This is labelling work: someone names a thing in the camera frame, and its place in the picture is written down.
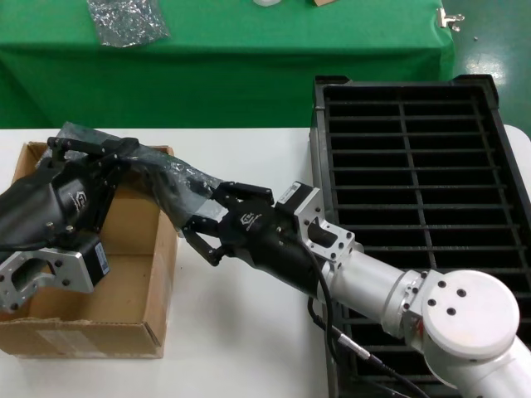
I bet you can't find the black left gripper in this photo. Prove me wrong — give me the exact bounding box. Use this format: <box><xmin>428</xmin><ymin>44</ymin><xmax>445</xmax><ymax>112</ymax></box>
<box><xmin>0</xmin><ymin>136</ymin><xmax>141</xmax><ymax>250</ymax></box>

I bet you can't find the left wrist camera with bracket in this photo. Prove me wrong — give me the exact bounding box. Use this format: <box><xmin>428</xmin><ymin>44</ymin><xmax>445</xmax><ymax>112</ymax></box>
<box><xmin>0</xmin><ymin>235</ymin><xmax>111</xmax><ymax>314</ymax></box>

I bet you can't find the green cloth covered table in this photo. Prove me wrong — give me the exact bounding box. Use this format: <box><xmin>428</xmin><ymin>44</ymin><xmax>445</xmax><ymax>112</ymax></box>
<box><xmin>0</xmin><ymin>0</ymin><xmax>455</xmax><ymax>129</ymax></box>

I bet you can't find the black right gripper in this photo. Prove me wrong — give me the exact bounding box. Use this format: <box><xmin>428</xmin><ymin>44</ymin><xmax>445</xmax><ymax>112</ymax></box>
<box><xmin>181</xmin><ymin>181</ymin><xmax>331</xmax><ymax>299</ymax></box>

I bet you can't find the open brown cardboard box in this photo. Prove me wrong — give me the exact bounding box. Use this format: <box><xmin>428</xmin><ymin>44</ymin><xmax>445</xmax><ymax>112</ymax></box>
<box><xmin>0</xmin><ymin>142</ymin><xmax>180</xmax><ymax>358</ymax></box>

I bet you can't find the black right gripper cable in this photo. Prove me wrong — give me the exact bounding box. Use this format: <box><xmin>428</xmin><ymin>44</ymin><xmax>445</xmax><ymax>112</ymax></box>
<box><xmin>306</xmin><ymin>244</ymin><xmax>431</xmax><ymax>398</ymax></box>

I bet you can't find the translucent grey anti-static bag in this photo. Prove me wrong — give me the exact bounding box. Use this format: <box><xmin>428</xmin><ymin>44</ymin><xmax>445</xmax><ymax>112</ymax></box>
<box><xmin>56</xmin><ymin>121</ymin><xmax>227</xmax><ymax>233</ymax></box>

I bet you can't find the silver metal binder clip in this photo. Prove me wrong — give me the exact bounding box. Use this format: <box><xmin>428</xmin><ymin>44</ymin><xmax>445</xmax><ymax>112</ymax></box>
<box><xmin>435</xmin><ymin>7</ymin><xmax>465</xmax><ymax>33</ymax></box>

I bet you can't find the crumpled silver anti-static bag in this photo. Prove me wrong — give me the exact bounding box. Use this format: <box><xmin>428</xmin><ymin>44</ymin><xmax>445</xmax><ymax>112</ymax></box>
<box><xmin>85</xmin><ymin>0</ymin><xmax>170</xmax><ymax>49</ymax></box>

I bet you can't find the black slotted plastic container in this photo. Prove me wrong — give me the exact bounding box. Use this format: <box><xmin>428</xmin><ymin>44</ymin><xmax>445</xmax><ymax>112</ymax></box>
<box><xmin>309</xmin><ymin>74</ymin><xmax>531</xmax><ymax>398</ymax></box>

